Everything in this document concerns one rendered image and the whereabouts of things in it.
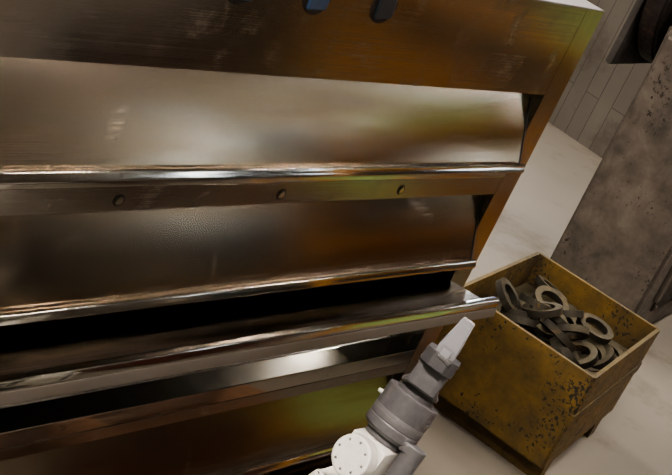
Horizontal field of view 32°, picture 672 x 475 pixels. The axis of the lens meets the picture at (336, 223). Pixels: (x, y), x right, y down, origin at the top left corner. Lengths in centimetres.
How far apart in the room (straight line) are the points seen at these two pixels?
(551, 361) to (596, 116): 539
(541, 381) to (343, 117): 277
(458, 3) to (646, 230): 430
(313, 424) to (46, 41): 138
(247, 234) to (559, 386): 275
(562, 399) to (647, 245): 186
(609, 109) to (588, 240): 343
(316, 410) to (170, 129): 107
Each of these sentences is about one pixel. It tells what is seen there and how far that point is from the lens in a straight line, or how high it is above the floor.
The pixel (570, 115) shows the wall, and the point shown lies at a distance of 1007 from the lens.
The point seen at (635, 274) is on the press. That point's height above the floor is 40.
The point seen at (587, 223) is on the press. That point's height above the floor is 50.
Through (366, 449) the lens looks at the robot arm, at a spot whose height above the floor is 156.
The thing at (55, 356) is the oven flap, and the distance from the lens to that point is 194.
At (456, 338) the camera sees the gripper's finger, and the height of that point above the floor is 174.
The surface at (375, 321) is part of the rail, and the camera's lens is 237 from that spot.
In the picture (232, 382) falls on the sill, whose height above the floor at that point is 118.
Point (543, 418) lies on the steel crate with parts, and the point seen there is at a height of 31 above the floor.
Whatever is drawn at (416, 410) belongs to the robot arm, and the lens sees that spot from 174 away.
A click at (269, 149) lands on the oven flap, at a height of 176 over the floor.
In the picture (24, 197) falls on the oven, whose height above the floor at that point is 166.
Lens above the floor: 249
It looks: 23 degrees down
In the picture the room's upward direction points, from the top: 24 degrees clockwise
